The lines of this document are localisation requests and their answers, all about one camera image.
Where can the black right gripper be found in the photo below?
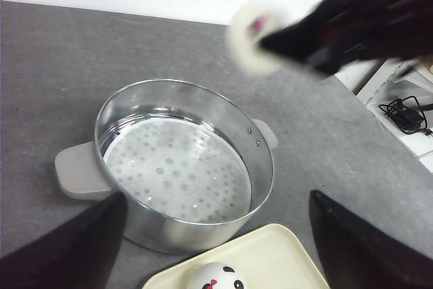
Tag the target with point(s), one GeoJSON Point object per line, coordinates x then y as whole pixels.
{"type": "Point", "coordinates": [347, 31]}

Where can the stainless steel steamer pot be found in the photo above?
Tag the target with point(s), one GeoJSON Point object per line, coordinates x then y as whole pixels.
{"type": "Point", "coordinates": [192, 165]}

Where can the panda bun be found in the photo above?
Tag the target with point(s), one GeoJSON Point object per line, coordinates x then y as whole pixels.
{"type": "Point", "coordinates": [248, 26]}
{"type": "Point", "coordinates": [217, 275]}

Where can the cream rectangular plastic tray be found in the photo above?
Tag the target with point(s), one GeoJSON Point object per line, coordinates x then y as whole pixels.
{"type": "Point", "coordinates": [268, 257]}

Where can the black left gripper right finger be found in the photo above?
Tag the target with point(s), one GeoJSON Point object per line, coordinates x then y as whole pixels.
{"type": "Point", "coordinates": [355, 254]}

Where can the black power adapter with cable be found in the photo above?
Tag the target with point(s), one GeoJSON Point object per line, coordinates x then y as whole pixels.
{"type": "Point", "coordinates": [408, 115]}

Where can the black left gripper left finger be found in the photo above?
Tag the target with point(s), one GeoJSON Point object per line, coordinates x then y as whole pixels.
{"type": "Point", "coordinates": [78, 254]}

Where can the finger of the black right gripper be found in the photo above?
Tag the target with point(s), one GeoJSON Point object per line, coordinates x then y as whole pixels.
{"type": "Point", "coordinates": [302, 39]}

